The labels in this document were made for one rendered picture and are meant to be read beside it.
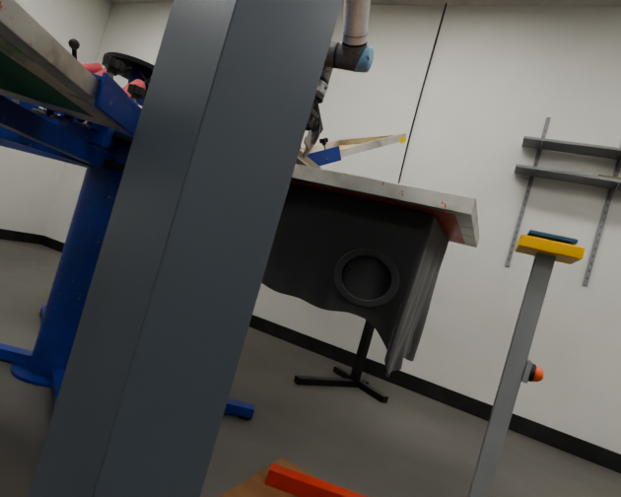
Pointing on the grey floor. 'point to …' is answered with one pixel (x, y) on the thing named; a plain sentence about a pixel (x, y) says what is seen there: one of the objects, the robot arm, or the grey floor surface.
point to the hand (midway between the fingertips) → (300, 154)
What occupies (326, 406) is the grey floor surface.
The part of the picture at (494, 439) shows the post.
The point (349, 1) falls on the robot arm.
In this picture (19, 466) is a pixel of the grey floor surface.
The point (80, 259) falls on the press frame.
